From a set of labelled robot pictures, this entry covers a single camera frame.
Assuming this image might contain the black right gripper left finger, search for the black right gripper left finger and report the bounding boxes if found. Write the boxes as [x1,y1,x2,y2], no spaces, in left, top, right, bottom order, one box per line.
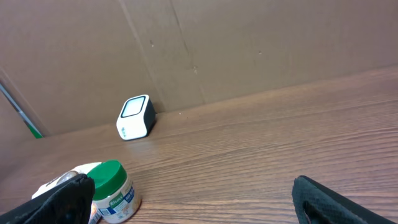
[1,174,95,224]

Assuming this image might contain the green lid seasoning jar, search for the green lid seasoning jar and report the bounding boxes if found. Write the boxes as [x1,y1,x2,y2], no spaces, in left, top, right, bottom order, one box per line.
[87,160,141,223]

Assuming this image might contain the beige brown snack bag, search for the beige brown snack bag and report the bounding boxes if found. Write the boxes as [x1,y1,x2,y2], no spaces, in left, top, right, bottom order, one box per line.
[31,162,101,199]

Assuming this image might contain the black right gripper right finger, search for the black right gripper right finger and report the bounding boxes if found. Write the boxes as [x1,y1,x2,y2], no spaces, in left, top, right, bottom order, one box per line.
[292,175,394,224]

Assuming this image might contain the white barcode scanner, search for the white barcode scanner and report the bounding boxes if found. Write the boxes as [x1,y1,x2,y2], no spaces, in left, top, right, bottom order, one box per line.
[116,95,156,141]

